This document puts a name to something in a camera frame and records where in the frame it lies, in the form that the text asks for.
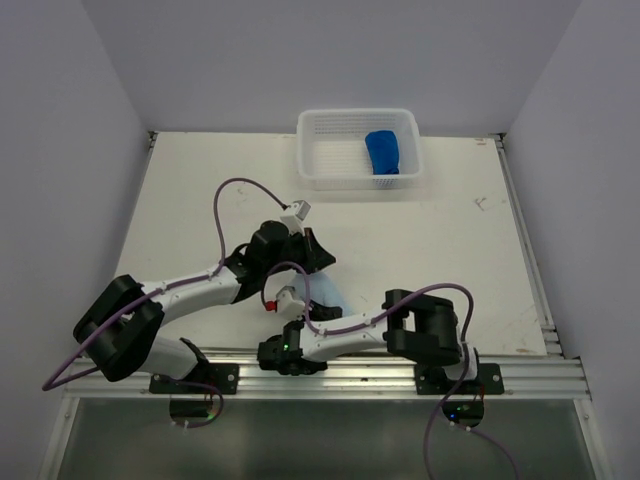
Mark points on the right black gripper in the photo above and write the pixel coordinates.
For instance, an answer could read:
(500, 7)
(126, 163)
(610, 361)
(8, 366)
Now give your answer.
(320, 312)

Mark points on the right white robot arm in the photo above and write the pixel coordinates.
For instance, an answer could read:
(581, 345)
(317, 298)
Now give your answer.
(423, 329)

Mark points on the aluminium mounting rail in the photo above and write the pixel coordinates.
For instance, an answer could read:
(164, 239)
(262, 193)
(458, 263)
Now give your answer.
(379, 377)

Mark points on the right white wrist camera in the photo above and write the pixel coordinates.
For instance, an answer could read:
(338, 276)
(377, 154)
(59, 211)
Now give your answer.
(289, 304)

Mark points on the dark blue towel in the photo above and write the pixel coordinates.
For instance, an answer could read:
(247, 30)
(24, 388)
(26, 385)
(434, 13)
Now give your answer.
(383, 149)

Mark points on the light blue towel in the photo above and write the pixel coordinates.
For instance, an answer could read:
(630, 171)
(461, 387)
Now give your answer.
(322, 290)

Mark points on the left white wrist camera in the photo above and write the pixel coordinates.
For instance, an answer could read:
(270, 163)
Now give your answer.
(294, 214)

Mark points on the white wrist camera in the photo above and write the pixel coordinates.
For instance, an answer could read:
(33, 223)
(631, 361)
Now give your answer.
(289, 304)
(294, 214)

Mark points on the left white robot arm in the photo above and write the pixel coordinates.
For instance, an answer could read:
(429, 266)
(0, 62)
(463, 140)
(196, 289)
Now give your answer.
(121, 330)

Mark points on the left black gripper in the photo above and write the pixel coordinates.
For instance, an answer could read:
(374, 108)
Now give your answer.
(315, 257)

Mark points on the white perforated plastic basket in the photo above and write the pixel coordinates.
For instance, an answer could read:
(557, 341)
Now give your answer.
(331, 152)

